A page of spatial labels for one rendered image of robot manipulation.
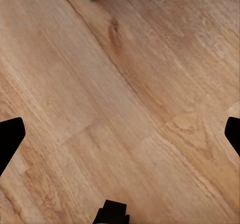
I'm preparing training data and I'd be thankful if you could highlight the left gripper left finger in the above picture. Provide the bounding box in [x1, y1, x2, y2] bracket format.
[0, 117, 26, 176]

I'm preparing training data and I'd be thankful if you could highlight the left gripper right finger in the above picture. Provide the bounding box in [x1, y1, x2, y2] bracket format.
[224, 117, 240, 156]

